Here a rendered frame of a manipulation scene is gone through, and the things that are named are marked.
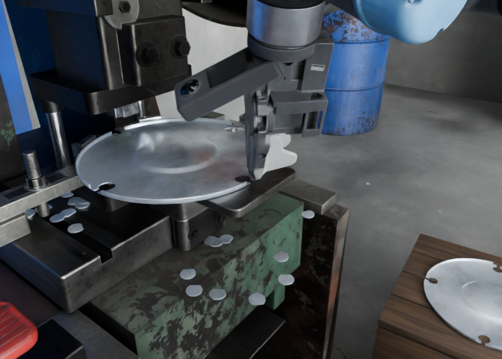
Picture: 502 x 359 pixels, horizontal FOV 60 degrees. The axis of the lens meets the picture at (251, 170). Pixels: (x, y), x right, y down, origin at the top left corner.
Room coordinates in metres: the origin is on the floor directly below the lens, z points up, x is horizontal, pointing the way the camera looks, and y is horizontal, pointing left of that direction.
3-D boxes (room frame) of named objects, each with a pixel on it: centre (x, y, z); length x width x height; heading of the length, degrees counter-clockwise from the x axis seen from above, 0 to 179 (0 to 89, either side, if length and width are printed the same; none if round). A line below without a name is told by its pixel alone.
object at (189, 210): (0.58, 0.07, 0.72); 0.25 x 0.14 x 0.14; 52
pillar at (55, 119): (0.66, 0.31, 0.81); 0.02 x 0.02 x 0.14
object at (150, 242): (0.68, 0.21, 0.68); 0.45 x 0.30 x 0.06; 142
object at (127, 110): (0.68, 0.20, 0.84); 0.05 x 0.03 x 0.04; 142
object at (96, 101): (0.69, 0.22, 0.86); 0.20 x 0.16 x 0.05; 142
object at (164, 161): (0.60, 0.11, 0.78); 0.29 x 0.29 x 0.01
